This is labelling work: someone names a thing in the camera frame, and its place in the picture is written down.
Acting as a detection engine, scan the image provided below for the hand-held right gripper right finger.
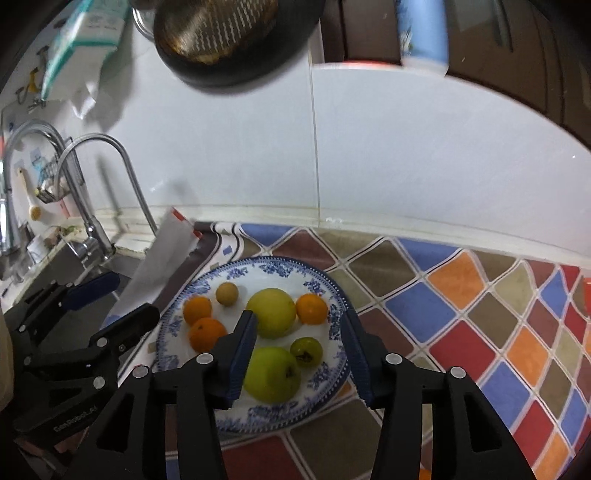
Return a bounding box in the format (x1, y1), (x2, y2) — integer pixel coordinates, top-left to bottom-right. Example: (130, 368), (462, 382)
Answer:
(339, 308), (539, 480)

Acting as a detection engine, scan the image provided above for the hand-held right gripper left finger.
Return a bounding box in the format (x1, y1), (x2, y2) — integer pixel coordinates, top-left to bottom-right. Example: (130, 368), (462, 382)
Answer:
(65, 310), (259, 480)

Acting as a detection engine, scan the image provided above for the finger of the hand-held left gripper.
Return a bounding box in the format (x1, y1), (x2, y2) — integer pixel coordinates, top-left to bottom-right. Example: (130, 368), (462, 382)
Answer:
(4, 271), (122, 343)
(88, 302), (161, 366)

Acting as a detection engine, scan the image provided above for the green apple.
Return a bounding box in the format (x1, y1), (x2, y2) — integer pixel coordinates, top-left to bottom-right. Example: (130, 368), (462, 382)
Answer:
(243, 347), (302, 403)

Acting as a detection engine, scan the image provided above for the orange mandarin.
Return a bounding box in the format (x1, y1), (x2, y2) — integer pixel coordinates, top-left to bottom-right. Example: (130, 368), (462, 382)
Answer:
(183, 296), (213, 326)
(189, 318), (229, 352)
(295, 294), (329, 326)

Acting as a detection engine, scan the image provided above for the small green persimmon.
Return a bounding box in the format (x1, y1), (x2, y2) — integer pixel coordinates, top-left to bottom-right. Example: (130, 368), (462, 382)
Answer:
(290, 337), (324, 369)

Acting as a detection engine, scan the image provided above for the yellow-green apple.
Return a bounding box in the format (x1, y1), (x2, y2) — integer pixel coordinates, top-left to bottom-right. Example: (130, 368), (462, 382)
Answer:
(246, 288), (297, 339)

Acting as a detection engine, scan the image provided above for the small tan round fruit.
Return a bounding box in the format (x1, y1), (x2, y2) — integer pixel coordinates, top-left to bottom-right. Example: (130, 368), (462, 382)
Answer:
(216, 282), (240, 306)

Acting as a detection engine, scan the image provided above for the blue rimmed white plate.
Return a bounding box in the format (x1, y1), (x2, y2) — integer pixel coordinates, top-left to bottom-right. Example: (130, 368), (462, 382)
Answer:
(154, 256), (354, 437)

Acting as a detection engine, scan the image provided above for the stainless steel sink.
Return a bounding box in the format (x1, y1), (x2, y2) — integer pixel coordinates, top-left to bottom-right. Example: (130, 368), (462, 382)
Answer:
(0, 249), (139, 324)

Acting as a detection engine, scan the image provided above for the large chrome faucet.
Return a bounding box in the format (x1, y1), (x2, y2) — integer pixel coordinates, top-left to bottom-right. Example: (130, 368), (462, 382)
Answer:
(0, 119), (117, 266)

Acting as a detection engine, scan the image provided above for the colourful diamond checked table mat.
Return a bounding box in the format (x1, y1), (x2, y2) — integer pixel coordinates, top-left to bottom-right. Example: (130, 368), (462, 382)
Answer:
(117, 222), (591, 480)

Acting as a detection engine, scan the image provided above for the thin gooseneck faucet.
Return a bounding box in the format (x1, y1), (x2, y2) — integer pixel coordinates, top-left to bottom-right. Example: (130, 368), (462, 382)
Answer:
(55, 133), (160, 236)

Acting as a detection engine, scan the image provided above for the green white tissue pack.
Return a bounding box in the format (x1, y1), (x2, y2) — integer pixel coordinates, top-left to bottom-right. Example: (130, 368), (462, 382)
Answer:
(39, 0), (132, 118)

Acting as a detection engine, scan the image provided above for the black frying pan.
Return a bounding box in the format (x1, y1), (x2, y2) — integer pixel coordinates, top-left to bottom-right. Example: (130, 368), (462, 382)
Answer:
(152, 0), (326, 88)

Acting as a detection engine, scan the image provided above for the perforated copper strainer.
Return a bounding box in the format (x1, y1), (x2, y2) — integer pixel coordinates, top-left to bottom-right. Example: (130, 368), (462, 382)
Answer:
(159, 0), (280, 65)

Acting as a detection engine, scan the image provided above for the white blue pump bottle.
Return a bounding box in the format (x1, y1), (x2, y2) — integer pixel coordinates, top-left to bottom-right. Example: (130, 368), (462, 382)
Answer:
(394, 0), (451, 78)

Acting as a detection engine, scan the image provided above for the white handled dish brush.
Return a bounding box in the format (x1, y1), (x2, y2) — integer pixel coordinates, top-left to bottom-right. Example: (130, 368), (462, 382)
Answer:
(18, 168), (42, 220)

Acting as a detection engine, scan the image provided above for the black wire basket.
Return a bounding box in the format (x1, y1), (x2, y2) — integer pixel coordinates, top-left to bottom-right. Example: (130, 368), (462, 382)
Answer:
(34, 150), (75, 204)

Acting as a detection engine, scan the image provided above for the yellow wall hook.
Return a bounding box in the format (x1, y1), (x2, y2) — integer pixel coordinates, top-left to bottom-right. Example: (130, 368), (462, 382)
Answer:
(16, 67), (49, 109)

